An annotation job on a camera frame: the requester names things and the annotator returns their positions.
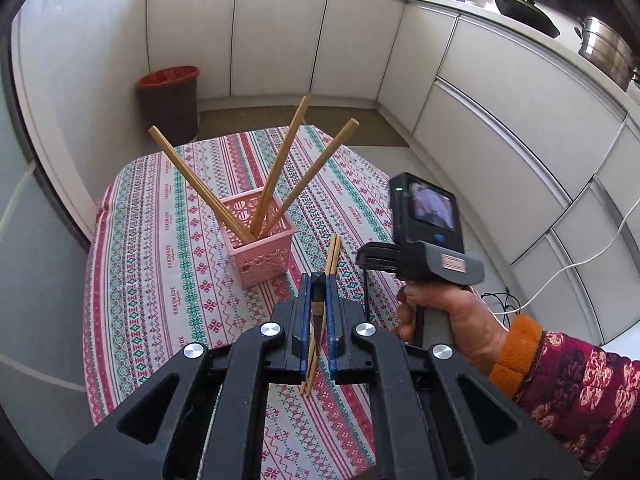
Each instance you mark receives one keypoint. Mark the white kitchen cabinets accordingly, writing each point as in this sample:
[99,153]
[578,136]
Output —
[500,85]

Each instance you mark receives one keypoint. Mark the patterned striped tablecloth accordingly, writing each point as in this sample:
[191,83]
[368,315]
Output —
[150,285]

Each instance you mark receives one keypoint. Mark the black wok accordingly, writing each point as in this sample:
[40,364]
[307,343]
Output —
[530,15]

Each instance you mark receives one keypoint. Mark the frosted glass door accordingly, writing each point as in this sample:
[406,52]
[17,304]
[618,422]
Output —
[30,310]

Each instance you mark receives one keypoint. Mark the red and brown trash bin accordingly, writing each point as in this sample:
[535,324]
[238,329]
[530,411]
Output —
[167,110]

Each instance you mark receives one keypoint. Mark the bamboo chopstick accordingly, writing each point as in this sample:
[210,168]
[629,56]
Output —
[197,185]
[338,255]
[320,165]
[285,155]
[203,180]
[331,255]

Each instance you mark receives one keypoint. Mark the person's right hand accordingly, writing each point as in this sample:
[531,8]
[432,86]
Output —
[460,320]

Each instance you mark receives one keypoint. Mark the person's right forearm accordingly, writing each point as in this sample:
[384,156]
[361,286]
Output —
[575,385]

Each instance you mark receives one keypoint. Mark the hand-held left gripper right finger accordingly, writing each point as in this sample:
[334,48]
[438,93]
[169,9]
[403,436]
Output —
[331,325]

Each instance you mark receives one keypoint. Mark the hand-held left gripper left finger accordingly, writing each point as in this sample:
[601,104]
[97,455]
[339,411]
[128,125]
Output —
[303,320]

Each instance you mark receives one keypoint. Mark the pink plastic basket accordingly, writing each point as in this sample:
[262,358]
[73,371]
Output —
[260,265]

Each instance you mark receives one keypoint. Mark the olive floor mat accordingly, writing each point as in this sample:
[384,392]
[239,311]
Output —
[250,120]

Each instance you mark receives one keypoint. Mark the steel cooking pot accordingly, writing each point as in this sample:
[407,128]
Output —
[605,50]

